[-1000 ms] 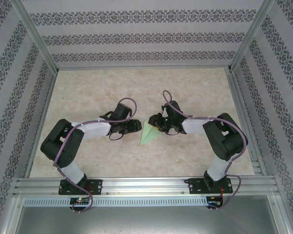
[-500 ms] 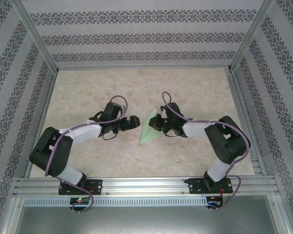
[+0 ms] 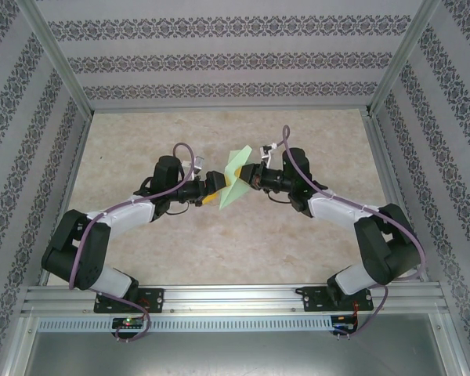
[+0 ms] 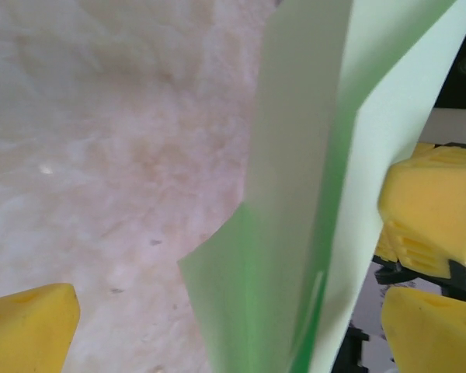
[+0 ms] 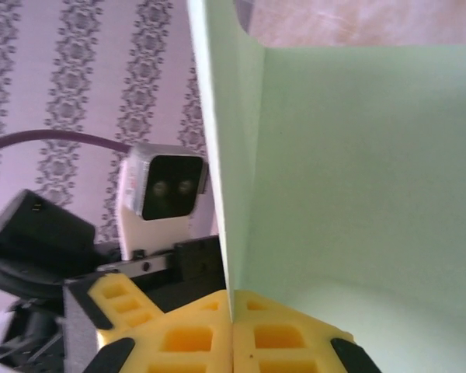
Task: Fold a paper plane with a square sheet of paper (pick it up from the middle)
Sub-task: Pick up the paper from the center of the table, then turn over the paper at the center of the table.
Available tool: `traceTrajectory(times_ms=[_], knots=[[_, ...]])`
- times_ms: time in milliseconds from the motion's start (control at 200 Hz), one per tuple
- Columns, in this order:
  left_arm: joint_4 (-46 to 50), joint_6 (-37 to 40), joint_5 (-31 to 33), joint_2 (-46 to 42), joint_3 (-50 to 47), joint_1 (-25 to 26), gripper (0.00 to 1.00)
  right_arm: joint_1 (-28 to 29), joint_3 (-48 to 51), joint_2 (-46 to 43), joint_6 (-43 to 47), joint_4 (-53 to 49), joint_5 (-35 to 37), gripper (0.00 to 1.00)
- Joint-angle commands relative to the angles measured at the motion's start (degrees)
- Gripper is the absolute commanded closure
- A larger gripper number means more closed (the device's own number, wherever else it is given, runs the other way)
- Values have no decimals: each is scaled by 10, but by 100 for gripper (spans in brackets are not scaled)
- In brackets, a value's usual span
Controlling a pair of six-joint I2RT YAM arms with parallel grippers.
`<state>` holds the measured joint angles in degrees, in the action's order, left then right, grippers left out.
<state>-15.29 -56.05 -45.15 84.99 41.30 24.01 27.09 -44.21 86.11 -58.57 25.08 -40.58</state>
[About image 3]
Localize light green paper sheet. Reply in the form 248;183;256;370
218;144;255;212

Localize grey metal panel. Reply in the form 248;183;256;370
17;331;461;376

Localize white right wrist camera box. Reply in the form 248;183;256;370
259;143;279;166

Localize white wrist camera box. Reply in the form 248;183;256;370
259;143;279;166
181;155;205;174

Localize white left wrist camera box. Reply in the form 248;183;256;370
181;155;205;174

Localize aluminium mounting rail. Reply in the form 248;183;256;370
21;284;450;315

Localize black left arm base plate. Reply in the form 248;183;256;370
93;287;165;314

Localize slotted grey cable duct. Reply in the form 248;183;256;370
37;316;334;333

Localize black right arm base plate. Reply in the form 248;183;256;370
303;284;375;313

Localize aluminium frame post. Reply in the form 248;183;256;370
366;0;443;117
14;0;95;117

